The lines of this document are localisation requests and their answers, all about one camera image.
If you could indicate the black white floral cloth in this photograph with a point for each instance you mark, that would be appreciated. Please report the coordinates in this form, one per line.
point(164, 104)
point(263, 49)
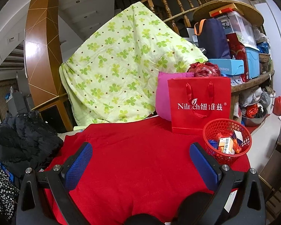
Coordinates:
point(0, 192)

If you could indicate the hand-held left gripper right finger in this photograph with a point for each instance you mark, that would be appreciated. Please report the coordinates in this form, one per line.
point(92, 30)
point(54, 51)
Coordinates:
point(205, 166)

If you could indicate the wicker basket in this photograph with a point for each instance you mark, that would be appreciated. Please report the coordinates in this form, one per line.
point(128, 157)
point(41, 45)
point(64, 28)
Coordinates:
point(264, 57)

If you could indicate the pink pillow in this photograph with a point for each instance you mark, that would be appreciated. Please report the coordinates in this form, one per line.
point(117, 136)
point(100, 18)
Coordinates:
point(162, 98)

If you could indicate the red wrapper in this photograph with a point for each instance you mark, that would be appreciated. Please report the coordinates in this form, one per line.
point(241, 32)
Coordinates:
point(219, 136)

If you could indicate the wooden lattice door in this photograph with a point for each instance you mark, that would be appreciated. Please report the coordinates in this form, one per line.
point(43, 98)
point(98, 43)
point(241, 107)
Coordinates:
point(0, 93)

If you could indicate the grey metal cabinet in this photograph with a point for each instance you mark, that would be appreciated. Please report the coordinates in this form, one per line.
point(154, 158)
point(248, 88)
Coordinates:
point(16, 103)

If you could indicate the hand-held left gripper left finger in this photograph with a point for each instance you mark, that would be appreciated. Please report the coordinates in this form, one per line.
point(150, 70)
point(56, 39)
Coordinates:
point(78, 166)

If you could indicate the wooden stair railing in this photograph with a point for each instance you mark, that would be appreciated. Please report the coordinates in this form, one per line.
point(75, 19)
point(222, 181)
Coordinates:
point(168, 7)

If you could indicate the blue plastic bag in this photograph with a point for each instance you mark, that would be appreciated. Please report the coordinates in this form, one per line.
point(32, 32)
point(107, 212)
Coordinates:
point(263, 48)

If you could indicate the steel basin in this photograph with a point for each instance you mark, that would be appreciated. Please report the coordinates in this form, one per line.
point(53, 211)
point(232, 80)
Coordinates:
point(250, 121)

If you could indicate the blue and white carton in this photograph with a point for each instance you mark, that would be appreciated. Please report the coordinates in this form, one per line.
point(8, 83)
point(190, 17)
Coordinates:
point(237, 137)

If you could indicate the red plastic mesh basket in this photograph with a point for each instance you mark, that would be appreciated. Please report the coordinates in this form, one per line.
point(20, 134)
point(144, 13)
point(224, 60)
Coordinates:
point(224, 159)

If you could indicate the light blue cardboard box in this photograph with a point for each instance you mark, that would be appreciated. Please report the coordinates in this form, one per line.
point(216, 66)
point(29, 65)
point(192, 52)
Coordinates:
point(229, 66)

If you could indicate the red paper gift bag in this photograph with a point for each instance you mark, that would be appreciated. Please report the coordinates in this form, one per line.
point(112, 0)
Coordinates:
point(201, 121)

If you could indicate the wooden pillar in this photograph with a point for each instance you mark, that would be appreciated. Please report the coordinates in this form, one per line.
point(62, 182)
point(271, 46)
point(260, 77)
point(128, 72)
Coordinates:
point(42, 51)

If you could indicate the wooden shelf board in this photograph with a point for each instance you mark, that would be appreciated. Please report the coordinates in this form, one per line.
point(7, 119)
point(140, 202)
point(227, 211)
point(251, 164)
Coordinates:
point(253, 82)

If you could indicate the grey metal pot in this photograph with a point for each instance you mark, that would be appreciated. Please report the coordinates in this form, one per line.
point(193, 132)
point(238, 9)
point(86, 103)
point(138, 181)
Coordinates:
point(268, 98)

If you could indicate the flat red box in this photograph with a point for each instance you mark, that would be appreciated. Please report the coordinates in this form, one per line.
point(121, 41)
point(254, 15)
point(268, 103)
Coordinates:
point(222, 11)

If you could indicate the orange white medicine box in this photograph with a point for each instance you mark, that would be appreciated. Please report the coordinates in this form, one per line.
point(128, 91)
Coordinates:
point(226, 145)

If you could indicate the round wooden tabletop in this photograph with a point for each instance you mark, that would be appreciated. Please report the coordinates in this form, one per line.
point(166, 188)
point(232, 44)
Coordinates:
point(253, 14)

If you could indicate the green clover print quilt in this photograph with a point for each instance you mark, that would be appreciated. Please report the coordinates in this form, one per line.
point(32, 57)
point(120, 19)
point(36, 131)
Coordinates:
point(119, 63)

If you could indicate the yellow candy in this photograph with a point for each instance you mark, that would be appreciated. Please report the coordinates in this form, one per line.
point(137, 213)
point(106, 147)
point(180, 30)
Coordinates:
point(236, 147)

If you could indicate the black puffer jacket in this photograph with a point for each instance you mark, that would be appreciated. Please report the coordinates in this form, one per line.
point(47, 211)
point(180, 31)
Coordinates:
point(25, 140)

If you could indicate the red blanket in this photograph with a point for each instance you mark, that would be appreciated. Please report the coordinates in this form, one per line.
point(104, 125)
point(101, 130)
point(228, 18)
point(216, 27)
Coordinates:
point(135, 168)

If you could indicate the small red plastic bag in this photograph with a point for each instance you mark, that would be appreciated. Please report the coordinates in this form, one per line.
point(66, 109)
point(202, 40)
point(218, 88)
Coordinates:
point(251, 111)

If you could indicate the blue plastic storage bin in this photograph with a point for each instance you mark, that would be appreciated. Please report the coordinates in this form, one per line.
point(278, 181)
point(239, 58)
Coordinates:
point(253, 61)

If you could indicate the clear plastic storage box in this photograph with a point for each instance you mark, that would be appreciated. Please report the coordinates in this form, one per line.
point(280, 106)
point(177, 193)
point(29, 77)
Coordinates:
point(243, 28)

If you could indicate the blue foil wrapper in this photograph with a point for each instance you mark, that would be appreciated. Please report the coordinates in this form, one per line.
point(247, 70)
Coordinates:
point(213, 145)

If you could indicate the red gift box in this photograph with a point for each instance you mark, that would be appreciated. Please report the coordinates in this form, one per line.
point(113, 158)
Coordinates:
point(238, 51)

